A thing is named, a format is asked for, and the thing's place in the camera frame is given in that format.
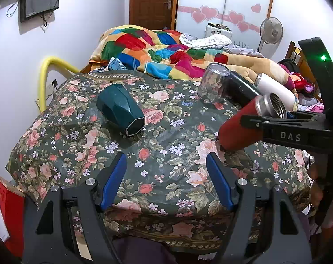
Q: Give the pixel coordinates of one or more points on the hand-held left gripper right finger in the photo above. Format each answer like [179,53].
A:
[220,181]

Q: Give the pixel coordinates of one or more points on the white thermos bottle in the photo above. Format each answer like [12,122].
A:
[276,89]

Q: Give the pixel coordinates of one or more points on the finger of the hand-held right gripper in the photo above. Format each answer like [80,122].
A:
[254,121]
[304,113]

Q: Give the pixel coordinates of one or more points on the brown wooden door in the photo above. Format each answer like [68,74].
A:
[150,2]

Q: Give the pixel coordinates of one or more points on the white patterned cloth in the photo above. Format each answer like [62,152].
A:
[205,42]

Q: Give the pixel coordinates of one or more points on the pile of pink red clothes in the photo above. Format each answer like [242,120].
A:
[307,96]

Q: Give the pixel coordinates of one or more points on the clear glass cup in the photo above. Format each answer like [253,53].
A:
[212,85]

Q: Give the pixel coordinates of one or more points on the floral printed cloth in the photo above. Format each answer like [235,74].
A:
[169,132]

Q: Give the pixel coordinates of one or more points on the yellow bed rail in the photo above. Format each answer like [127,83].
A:
[42,88]

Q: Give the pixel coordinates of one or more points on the red cardboard box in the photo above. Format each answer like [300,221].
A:
[13,211]

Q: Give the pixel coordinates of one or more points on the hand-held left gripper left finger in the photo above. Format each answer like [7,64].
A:
[114,181]

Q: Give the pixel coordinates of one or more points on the dark purple cloth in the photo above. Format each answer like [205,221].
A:
[144,251]

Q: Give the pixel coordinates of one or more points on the white wall socket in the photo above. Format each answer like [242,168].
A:
[53,84]

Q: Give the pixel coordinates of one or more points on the dark green faceted cup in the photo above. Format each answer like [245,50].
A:
[117,107]

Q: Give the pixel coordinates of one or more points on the white appliance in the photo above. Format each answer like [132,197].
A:
[218,33]

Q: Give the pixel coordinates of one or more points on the colourful patchwork quilt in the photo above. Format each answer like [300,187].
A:
[155,49]

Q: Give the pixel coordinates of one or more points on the red thermos cup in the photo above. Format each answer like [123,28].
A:
[238,133]

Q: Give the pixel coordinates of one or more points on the black wall monitor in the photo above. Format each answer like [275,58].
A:
[39,1]

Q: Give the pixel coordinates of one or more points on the person's right hand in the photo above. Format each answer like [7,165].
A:
[316,191]

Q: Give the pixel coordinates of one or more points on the wooden chair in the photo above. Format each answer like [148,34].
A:
[293,51]

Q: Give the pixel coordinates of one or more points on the standing electric fan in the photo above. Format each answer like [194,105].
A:
[271,30]

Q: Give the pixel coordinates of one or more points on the black thermos bottle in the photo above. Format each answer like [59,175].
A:
[241,86]

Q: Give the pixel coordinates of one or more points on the grey blanket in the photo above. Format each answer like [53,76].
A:
[243,51]

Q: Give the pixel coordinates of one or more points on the blue packet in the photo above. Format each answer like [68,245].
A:
[116,64]

